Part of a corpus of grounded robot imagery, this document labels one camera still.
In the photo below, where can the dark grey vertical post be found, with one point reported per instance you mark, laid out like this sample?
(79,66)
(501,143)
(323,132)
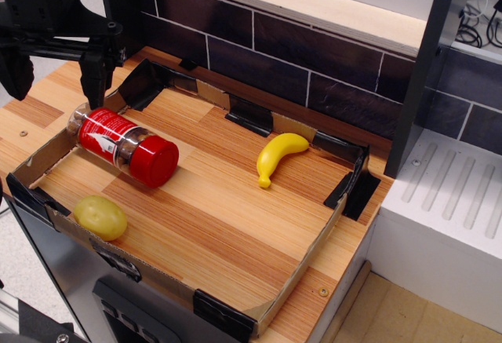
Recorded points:
(440,32)

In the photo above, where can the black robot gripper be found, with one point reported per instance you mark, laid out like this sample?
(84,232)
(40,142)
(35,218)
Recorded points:
(58,29)

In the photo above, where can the white sink drainboard unit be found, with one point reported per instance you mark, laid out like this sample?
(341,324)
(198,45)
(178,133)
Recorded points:
(438,232)

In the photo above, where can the yellow toy potato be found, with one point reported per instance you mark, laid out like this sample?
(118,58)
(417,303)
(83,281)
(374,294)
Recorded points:
(101,216)

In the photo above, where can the black oven control panel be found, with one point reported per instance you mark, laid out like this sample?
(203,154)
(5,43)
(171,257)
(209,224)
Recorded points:
(129,322)

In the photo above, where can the red-lidded spice bottle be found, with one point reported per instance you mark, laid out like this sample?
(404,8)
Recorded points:
(145,156)

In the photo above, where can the yellow toy banana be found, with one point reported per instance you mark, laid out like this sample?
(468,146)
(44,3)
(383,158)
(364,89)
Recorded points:
(275,150)

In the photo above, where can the cardboard fence with black tape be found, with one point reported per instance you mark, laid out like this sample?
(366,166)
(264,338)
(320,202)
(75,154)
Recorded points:
(210,249)

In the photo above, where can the light wooden shelf ledge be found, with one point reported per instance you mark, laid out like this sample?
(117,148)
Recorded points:
(358,21)

